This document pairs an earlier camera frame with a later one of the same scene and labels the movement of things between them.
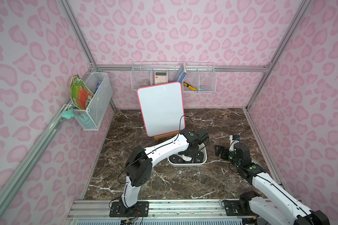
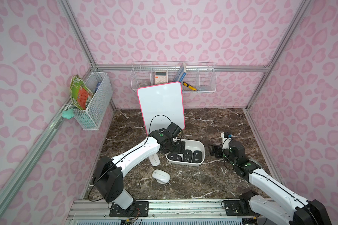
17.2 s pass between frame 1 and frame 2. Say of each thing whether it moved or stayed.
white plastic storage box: stayed
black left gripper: moved
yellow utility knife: stayed
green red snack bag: stayed
